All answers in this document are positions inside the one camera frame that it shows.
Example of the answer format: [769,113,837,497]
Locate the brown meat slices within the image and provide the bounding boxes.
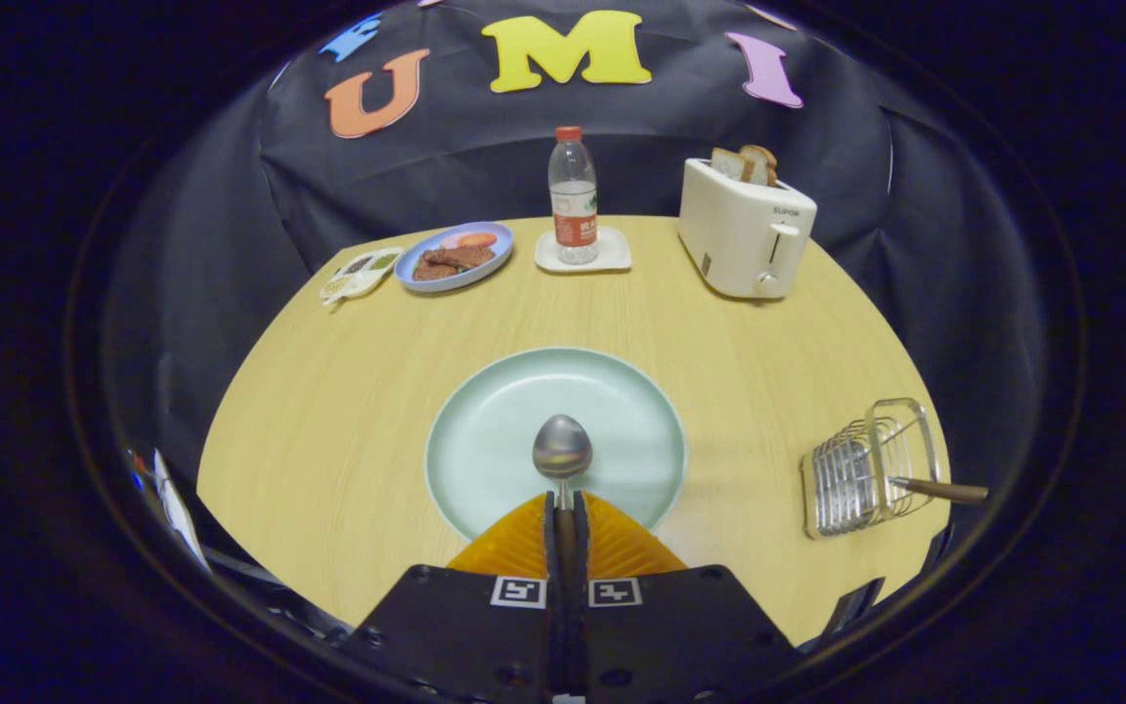
[411,244,497,283]

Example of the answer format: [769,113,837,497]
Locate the clear water bottle red cap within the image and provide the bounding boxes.
[548,126,599,266]

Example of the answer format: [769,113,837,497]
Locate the blue plate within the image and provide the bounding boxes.
[394,222,515,293]

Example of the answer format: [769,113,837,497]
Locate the metal cutlery drainer basket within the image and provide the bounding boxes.
[800,397,943,541]

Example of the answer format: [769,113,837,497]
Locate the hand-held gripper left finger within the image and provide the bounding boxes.
[343,492,564,704]

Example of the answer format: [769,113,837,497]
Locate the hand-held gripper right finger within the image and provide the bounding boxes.
[568,492,803,704]

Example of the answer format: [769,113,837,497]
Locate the black block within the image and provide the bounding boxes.
[822,577,887,641]

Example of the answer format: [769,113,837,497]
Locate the wooden-handled metal spoon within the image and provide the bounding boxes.
[532,415,594,549]

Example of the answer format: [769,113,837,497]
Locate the white square coaster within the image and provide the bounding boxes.
[535,226,633,274]

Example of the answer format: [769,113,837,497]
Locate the white divided sauce dish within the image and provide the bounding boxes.
[320,246,406,306]

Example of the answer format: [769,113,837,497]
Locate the wooden-handled metal fork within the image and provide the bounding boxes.
[888,475,990,506]

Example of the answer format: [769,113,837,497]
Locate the white toaster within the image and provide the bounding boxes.
[677,156,818,300]

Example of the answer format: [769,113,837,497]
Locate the pale green plate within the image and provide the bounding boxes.
[424,347,688,542]

